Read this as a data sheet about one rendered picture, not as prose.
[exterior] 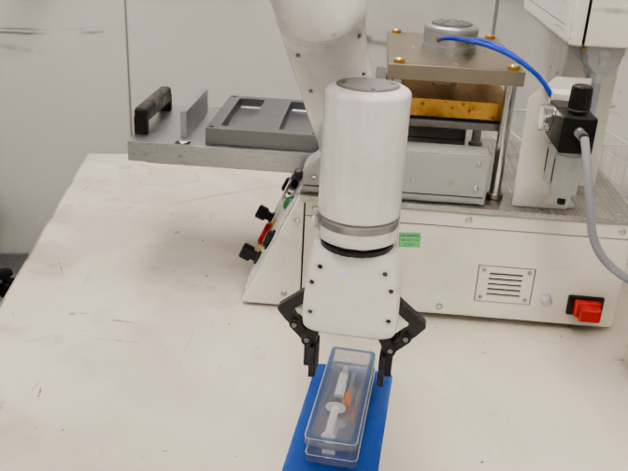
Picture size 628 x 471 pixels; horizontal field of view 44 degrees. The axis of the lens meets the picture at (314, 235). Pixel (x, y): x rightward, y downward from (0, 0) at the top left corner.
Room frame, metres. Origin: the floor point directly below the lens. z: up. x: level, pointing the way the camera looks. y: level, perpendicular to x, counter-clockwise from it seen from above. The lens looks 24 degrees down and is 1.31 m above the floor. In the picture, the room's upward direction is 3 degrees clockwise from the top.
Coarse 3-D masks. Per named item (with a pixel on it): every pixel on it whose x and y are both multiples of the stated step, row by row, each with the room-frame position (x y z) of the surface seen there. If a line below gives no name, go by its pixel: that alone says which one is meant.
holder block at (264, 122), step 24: (240, 96) 1.27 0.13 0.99; (216, 120) 1.12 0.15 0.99; (240, 120) 1.18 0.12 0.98; (264, 120) 1.13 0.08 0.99; (288, 120) 1.19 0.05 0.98; (216, 144) 1.08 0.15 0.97; (240, 144) 1.07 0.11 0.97; (264, 144) 1.07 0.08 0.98; (288, 144) 1.07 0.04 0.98; (312, 144) 1.07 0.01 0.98
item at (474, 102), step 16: (416, 80) 1.17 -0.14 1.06; (416, 96) 1.06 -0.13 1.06; (432, 96) 1.07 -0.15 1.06; (448, 96) 1.07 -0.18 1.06; (464, 96) 1.08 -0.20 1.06; (480, 96) 1.08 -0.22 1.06; (496, 96) 1.09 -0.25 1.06; (416, 112) 1.06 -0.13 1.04; (432, 112) 1.05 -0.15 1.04; (448, 112) 1.05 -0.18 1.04; (464, 112) 1.05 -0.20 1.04; (480, 112) 1.05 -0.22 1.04; (496, 112) 1.05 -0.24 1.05; (464, 128) 1.05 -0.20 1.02; (480, 128) 1.05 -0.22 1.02; (496, 128) 1.05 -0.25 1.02
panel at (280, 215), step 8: (296, 192) 1.06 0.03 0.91; (280, 200) 1.29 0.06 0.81; (280, 208) 1.18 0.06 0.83; (288, 208) 1.03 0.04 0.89; (280, 216) 1.10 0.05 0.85; (272, 224) 1.16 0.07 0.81; (280, 224) 1.03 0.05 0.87; (272, 240) 1.02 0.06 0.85; (264, 248) 1.04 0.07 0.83; (264, 256) 1.02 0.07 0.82; (256, 264) 1.06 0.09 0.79; (248, 280) 1.05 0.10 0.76
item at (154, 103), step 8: (160, 88) 1.24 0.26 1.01; (168, 88) 1.25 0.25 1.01; (152, 96) 1.18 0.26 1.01; (160, 96) 1.19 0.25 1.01; (168, 96) 1.24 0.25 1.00; (144, 104) 1.13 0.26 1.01; (152, 104) 1.15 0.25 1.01; (160, 104) 1.18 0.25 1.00; (168, 104) 1.25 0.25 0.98; (136, 112) 1.11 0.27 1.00; (144, 112) 1.11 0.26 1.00; (152, 112) 1.14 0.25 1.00; (136, 120) 1.11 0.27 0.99; (144, 120) 1.11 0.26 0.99; (136, 128) 1.11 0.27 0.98; (144, 128) 1.11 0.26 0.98
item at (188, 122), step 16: (160, 112) 1.24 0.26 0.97; (176, 112) 1.24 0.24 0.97; (192, 112) 1.14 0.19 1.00; (208, 112) 1.25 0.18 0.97; (160, 128) 1.14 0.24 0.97; (176, 128) 1.15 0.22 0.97; (192, 128) 1.14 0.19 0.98; (128, 144) 1.07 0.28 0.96; (144, 144) 1.07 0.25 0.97; (160, 144) 1.07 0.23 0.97; (176, 144) 1.07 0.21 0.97; (192, 144) 1.07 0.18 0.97; (208, 144) 1.08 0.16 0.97; (144, 160) 1.07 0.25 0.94; (160, 160) 1.07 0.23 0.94; (176, 160) 1.07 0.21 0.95; (192, 160) 1.07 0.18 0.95; (208, 160) 1.07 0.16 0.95; (224, 160) 1.07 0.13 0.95; (240, 160) 1.06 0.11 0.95; (256, 160) 1.06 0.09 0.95; (272, 160) 1.06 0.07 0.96; (288, 160) 1.06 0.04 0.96; (304, 160) 1.06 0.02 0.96
